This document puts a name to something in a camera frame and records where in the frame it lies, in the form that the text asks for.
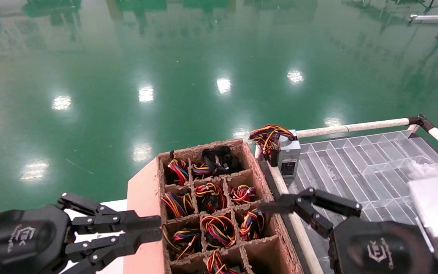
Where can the crumpled clear plastic bag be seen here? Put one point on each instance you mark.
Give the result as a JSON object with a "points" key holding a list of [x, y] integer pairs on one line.
{"points": [[428, 169]]}

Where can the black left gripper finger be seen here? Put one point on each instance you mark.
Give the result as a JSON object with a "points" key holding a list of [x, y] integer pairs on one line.
{"points": [[135, 222]]}

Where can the clear plastic compartment tray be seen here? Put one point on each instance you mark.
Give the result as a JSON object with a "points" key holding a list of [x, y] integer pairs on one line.
{"points": [[356, 171]]}

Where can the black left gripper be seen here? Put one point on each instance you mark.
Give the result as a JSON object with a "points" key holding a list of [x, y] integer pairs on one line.
{"points": [[17, 239]]}

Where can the brown cardboard divider box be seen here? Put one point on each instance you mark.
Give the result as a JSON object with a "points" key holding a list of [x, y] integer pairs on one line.
{"points": [[143, 213]]}

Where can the black pipe connector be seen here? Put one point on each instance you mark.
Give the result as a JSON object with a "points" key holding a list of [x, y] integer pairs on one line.
{"points": [[420, 121]]}

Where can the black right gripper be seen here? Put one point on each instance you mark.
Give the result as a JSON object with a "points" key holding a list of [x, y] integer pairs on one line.
{"points": [[378, 251]]}

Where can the white wheeled stand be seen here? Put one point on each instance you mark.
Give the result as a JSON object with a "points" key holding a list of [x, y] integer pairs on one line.
{"points": [[428, 17]]}

